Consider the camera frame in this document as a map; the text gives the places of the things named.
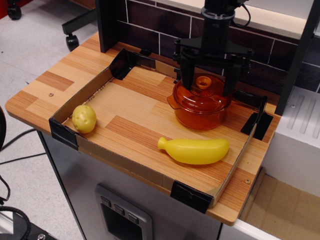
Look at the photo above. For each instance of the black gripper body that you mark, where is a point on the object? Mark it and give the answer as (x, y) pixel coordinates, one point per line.
(213, 48)

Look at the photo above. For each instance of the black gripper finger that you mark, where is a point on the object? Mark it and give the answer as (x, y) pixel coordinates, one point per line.
(187, 68)
(232, 75)

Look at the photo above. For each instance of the orange transparent pot lid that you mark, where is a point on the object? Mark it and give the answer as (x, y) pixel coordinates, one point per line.
(204, 97)

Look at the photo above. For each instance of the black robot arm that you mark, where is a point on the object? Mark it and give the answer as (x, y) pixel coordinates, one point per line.
(220, 3)

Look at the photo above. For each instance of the orange transparent pot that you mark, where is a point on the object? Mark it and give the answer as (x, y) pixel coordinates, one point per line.
(200, 122)

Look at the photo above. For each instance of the light wooden shelf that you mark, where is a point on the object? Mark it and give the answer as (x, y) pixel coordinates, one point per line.
(261, 19)

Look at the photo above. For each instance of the yellow toy banana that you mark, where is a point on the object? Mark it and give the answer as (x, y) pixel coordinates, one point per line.
(195, 152)

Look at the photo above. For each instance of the white toy sink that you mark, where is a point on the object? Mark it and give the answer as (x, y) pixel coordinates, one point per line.
(293, 156)

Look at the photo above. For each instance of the yellow toy potato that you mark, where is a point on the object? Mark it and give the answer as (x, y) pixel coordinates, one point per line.
(84, 119)

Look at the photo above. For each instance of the black office chair base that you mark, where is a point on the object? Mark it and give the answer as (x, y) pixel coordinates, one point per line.
(75, 24)

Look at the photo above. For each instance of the cardboard fence with black tape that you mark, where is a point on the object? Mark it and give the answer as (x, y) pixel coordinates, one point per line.
(129, 98)

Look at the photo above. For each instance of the grey toy oven panel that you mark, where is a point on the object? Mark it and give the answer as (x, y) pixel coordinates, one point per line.
(123, 220)

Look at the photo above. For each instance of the black vertical post right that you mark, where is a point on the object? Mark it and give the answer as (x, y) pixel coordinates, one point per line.
(301, 51)

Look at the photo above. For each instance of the black vertical post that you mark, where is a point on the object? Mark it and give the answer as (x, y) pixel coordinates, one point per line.
(301, 51)
(108, 13)

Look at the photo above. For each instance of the black vertical post left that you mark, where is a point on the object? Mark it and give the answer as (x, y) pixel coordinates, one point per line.
(108, 13)

